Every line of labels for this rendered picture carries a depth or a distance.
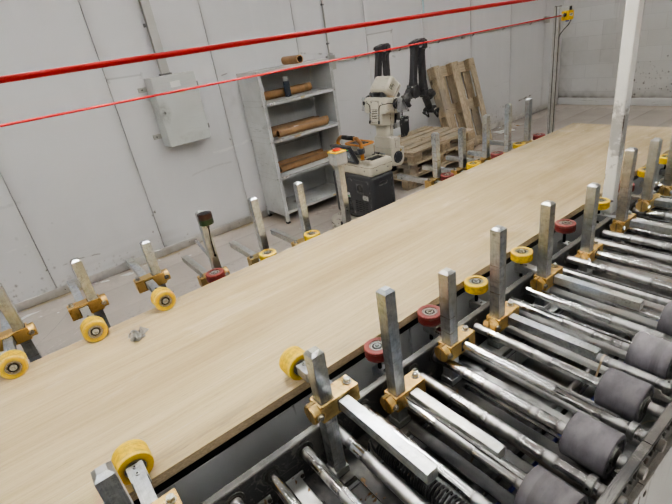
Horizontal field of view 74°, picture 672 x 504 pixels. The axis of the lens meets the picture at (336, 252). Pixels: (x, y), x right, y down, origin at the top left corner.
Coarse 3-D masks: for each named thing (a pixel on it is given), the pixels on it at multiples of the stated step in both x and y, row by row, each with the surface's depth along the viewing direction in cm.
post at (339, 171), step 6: (336, 168) 227; (342, 168) 227; (336, 174) 229; (342, 174) 228; (336, 180) 231; (342, 180) 229; (342, 186) 230; (342, 192) 231; (342, 198) 232; (342, 204) 235; (348, 204) 236; (342, 210) 237; (348, 210) 237; (342, 216) 239; (348, 216) 238
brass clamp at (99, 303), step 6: (96, 294) 173; (102, 294) 173; (84, 300) 170; (96, 300) 170; (102, 300) 171; (66, 306) 168; (78, 306) 167; (84, 306) 168; (90, 306) 169; (96, 306) 170; (102, 306) 172; (72, 312) 166; (78, 312) 167; (72, 318) 166; (78, 318) 168
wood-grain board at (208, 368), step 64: (576, 128) 316; (640, 128) 293; (448, 192) 238; (512, 192) 224; (576, 192) 212; (320, 256) 191; (384, 256) 182; (448, 256) 174; (128, 320) 166; (192, 320) 159; (256, 320) 153; (320, 320) 147; (0, 384) 141; (64, 384) 136; (128, 384) 132; (192, 384) 128; (256, 384) 124; (0, 448) 116; (64, 448) 113; (192, 448) 107
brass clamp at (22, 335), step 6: (24, 324) 160; (30, 324) 160; (6, 330) 158; (18, 330) 157; (24, 330) 158; (30, 330) 159; (36, 330) 160; (0, 336) 155; (6, 336) 155; (12, 336) 156; (18, 336) 157; (24, 336) 158; (30, 336) 159; (0, 342) 154; (18, 342) 158; (0, 348) 155
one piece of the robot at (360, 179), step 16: (368, 160) 355; (384, 160) 355; (352, 176) 371; (368, 176) 355; (384, 176) 360; (336, 192) 399; (352, 192) 380; (368, 192) 362; (384, 192) 365; (352, 208) 389; (368, 208) 370
